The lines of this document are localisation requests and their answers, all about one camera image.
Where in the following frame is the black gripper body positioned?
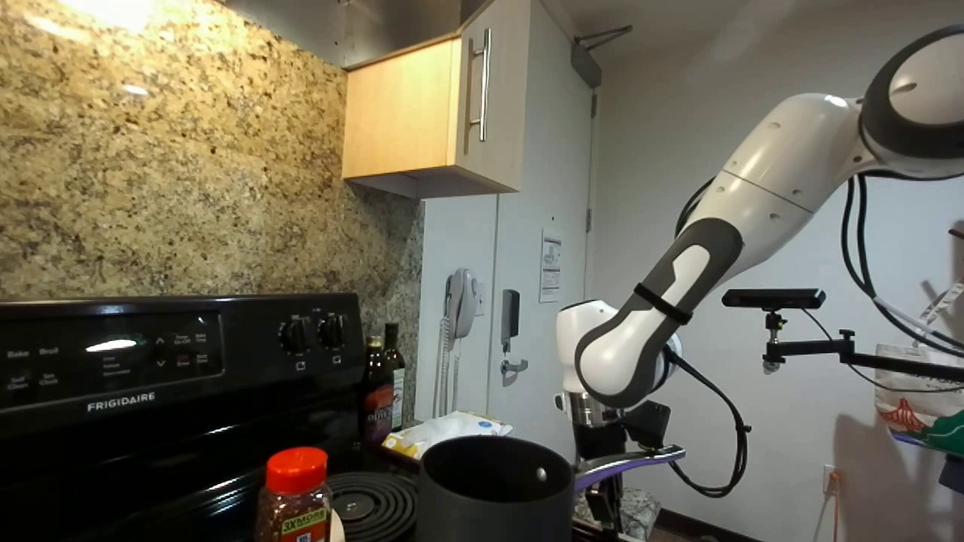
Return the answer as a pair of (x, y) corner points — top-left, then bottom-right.
(570, 391), (633, 487)

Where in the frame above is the white plastic bag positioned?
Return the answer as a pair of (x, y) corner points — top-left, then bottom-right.
(380, 407), (516, 465)

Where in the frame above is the dark bottle with white label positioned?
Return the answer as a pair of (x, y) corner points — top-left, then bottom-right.
(384, 320), (410, 431)

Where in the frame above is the dark bottle with orange label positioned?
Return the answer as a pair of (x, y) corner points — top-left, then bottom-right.
(363, 342), (398, 451)

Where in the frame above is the white door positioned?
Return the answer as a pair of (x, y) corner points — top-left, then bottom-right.
(415, 86), (598, 465)

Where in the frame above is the spice jar with red lid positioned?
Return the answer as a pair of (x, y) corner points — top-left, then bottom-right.
(254, 445), (333, 542)

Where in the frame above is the green cloth item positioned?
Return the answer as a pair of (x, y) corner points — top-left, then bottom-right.
(922, 407), (964, 495)

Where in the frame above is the grey door closer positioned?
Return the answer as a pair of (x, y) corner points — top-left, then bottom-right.
(570, 24), (635, 92)

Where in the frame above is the black electric stove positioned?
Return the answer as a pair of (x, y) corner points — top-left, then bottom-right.
(0, 293), (424, 542)

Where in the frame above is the steel range hood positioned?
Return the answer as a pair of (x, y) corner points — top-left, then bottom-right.
(213, 0), (467, 72)

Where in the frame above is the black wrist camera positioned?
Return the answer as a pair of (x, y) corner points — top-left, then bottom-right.
(620, 402), (674, 459)

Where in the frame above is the black pot with steel handle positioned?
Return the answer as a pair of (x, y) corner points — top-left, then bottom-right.
(415, 433), (688, 542)

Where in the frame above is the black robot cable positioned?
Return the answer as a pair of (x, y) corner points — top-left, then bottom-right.
(660, 176), (964, 502)

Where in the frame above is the white wall phone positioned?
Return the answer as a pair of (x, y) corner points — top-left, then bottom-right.
(439, 266), (485, 347)

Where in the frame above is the black stereo camera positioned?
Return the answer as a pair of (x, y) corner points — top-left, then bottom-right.
(720, 286), (828, 315)

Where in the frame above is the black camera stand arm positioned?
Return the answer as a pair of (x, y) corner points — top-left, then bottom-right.
(760, 307), (964, 385)

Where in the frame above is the light wood wall cabinet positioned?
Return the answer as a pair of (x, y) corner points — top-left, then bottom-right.
(339, 0), (537, 198)

